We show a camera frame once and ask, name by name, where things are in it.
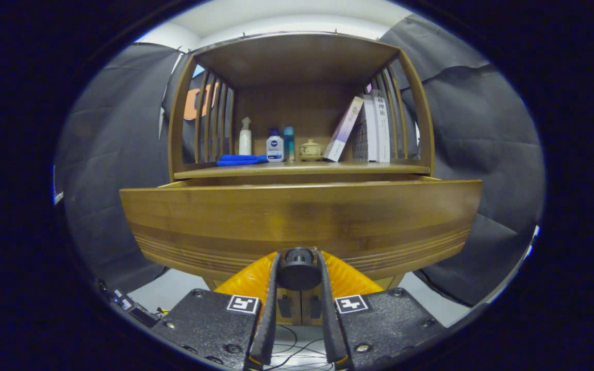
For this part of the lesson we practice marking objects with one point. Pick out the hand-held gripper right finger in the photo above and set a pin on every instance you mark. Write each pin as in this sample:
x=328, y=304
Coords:
x=328, y=330

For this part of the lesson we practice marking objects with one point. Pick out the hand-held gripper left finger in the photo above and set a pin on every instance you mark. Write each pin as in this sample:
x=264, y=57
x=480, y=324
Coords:
x=268, y=330

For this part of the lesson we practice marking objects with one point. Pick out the wooden drawer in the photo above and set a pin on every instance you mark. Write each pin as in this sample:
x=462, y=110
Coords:
x=297, y=216

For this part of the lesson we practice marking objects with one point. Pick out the wooden cabinet door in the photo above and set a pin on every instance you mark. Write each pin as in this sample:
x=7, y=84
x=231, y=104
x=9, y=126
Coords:
x=307, y=315
x=295, y=314

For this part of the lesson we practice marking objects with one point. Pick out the wooden countertop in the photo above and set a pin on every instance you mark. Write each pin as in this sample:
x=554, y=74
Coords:
x=307, y=168

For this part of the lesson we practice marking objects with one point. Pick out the wooden cabinet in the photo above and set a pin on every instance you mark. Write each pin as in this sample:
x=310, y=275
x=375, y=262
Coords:
x=297, y=62

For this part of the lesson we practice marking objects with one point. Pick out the blue folded cloth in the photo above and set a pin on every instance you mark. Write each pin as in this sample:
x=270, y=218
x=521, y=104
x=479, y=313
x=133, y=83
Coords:
x=240, y=160

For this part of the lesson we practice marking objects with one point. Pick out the beige lidded tea cup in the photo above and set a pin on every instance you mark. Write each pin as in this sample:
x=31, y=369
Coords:
x=311, y=150

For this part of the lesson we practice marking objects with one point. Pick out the white bottle with blue cap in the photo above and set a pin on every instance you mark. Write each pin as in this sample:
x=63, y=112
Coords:
x=275, y=149

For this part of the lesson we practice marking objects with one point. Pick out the teal bottle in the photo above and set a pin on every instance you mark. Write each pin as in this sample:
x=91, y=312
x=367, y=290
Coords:
x=289, y=147

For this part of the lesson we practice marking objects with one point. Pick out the white pump bottle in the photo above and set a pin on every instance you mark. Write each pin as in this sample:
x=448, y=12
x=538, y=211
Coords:
x=245, y=144

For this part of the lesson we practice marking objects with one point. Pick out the dark patterned book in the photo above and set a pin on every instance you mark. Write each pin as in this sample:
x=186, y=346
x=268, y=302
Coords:
x=360, y=141

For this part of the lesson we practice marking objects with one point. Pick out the purple and white book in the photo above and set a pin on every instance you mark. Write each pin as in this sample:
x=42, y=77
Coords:
x=342, y=131

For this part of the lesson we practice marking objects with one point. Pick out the plain white book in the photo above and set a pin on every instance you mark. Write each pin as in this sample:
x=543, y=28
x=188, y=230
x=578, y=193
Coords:
x=372, y=134

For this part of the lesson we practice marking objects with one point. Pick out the white book with black characters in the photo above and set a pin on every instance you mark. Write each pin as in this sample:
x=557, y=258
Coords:
x=382, y=134

